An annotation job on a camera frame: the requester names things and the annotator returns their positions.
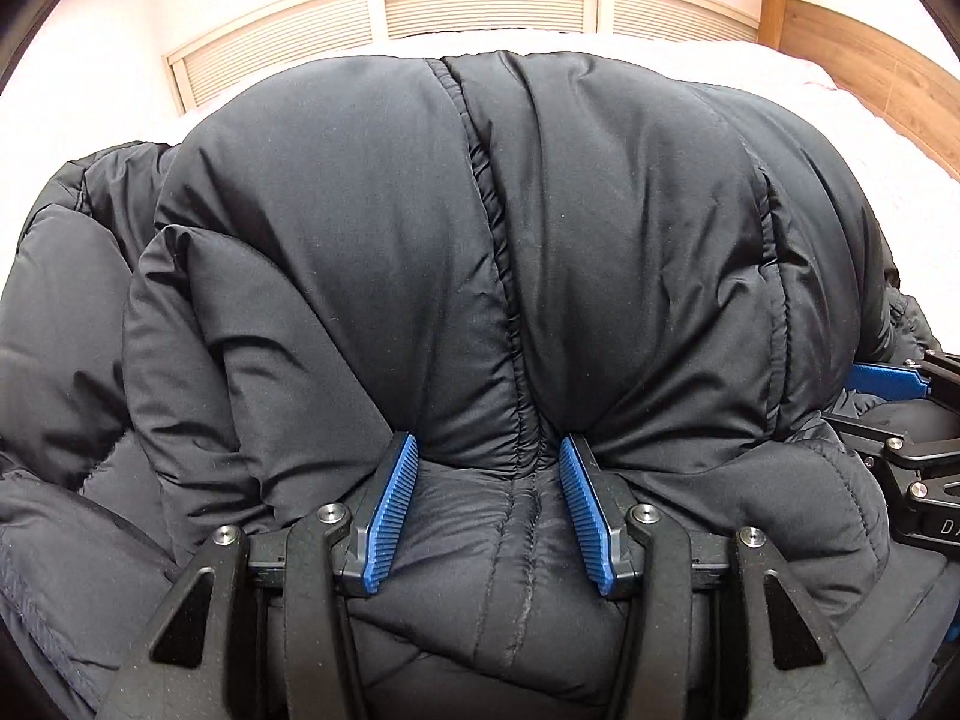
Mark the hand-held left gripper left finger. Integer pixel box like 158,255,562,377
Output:
97,431,419,720

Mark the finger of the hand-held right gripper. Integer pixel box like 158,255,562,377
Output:
823,409,960,467
850,349,960,400

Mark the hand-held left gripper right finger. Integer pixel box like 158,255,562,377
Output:
558,432,860,720

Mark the black puffer jacket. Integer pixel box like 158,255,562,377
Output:
0,52,960,720

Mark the wooden headboard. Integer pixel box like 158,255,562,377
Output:
759,0,960,185

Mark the white louvered panel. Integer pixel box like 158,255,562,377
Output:
163,0,761,110

